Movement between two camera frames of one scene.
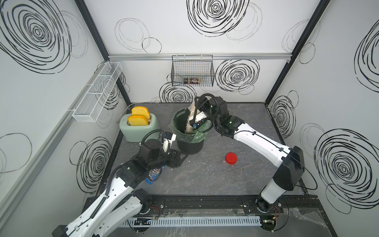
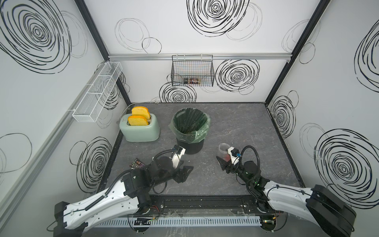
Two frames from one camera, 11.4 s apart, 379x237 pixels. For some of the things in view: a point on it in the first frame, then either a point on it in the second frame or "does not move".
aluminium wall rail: (215, 57) does not move
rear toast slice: (141, 110) does not move
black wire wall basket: (196, 70) does not move
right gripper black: (205, 104) → (225, 165)
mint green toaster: (135, 133) does not move
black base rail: (228, 205) does not move
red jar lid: (230, 158) does not move
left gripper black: (177, 162) → (181, 177)
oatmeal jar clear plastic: (189, 128) → (223, 149)
